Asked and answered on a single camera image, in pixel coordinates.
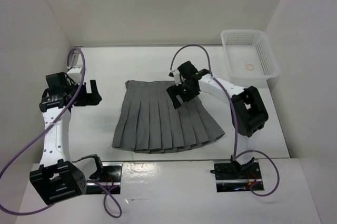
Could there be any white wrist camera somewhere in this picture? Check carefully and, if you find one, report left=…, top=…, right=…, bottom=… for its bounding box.
left=169, top=69, right=185, bottom=85
left=66, top=66, right=85, bottom=84

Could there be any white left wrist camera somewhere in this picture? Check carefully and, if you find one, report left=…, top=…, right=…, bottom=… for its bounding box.
left=66, top=66, right=85, bottom=84

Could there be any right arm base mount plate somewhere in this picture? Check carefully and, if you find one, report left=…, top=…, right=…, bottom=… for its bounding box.
left=210, top=160, right=264, bottom=192

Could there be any grey pleated skirt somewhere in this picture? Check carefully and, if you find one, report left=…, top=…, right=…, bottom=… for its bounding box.
left=112, top=80, right=225, bottom=153

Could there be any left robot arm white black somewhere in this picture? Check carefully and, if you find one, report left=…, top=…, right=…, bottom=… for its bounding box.
left=29, top=67, right=102, bottom=206

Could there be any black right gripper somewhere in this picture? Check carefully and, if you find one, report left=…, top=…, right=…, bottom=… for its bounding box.
left=166, top=79, right=200, bottom=109

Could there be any white perforated plastic basket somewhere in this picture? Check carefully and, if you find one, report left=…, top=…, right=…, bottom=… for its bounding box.
left=221, top=30, right=280, bottom=81

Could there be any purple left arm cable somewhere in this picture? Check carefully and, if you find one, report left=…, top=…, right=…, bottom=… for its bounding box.
left=0, top=46, right=123, bottom=219

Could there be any aluminium table edge rail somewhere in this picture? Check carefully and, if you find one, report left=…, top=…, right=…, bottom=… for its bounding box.
left=66, top=47, right=81, bottom=69

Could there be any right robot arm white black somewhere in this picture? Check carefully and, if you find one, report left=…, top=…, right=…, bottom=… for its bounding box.
left=166, top=61, right=269, bottom=178

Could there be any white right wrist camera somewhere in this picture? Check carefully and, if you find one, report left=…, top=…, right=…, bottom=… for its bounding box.
left=169, top=69, right=185, bottom=85

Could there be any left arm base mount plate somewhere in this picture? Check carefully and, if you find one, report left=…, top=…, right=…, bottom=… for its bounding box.
left=86, top=162, right=123, bottom=195

